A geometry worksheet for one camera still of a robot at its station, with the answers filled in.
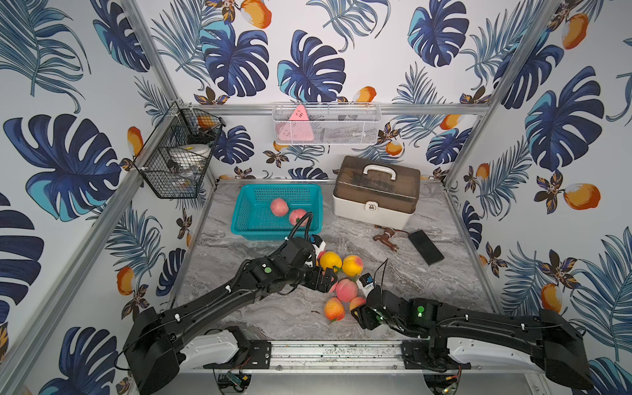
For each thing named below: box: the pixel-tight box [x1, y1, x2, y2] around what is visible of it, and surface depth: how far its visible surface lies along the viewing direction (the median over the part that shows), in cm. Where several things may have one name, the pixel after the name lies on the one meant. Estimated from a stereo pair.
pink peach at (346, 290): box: [334, 278, 358, 303], surface depth 83 cm
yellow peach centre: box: [319, 250, 343, 271], surface depth 91 cm
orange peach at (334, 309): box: [324, 297, 345, 321], surface depth 80 cm
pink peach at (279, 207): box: [269, 197, 289, 218], surface depth 106 cm
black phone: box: [408, 229, 446, 266], surface depth 99 cm
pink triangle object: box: [278, 104, 314, 142], surface depth 92 cm
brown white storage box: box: [332, 155, 421, 231], surface depth 97 cm
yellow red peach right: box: [342, 255, 364, 278], surface depth 90 cm
